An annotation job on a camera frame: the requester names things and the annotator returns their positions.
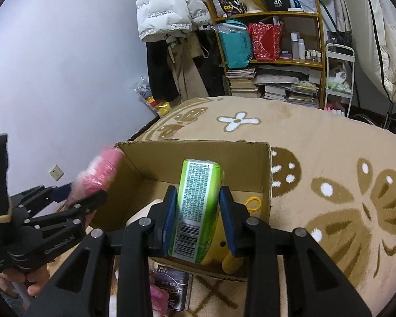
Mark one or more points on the wall socket upper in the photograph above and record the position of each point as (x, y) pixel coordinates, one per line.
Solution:
(56, 173)

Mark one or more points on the yellow dog plush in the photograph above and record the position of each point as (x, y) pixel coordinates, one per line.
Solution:
(226, 240)

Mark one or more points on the pink striped pack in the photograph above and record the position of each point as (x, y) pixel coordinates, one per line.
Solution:
(97, 176)

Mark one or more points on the pink bear plush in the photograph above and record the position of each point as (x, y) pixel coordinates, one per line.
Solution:
(160, 300)

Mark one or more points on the white metal cart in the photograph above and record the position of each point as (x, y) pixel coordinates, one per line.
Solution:
(340, 77)

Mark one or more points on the red gift bag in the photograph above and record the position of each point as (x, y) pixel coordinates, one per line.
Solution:
(266, 41)

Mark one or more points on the cardboard box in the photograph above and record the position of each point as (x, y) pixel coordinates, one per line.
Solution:
(148, 168)

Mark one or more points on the black hanging garment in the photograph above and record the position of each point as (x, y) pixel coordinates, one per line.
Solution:
(160, 74)

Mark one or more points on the green tissue pack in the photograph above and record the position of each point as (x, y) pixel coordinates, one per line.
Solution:
(197, 209)

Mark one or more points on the beige hanging coat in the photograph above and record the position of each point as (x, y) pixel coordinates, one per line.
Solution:
(187, 78)

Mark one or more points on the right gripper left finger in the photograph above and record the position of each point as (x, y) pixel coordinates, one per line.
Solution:
(82, 284)

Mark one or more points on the white puffer jacket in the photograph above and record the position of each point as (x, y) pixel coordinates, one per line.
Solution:
(159, 20)

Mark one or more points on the stack of books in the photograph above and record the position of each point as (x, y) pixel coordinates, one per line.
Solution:
(241, 83)

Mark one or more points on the pink tissue pack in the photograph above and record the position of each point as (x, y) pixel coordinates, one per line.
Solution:
(143, 212)

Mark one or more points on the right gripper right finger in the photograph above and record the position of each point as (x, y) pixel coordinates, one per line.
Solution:
(315, 286)

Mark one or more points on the black purple packet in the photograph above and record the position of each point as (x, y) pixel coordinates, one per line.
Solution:
(177, 283)

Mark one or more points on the beige brown patterned carpet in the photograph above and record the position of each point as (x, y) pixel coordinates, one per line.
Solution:
(333, 176)

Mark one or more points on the person left hand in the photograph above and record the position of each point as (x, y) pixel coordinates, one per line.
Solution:
(36, 281)

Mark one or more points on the plastic bag of toys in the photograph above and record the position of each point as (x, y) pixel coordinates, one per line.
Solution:
(143, 89)

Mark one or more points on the white reclining chair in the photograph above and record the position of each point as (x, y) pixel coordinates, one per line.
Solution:
(373, 27)

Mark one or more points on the teal bag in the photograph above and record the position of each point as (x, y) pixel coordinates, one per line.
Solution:
(236, 43)

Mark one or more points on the wooden shelf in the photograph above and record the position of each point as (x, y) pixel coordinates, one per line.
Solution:
(297, 76)

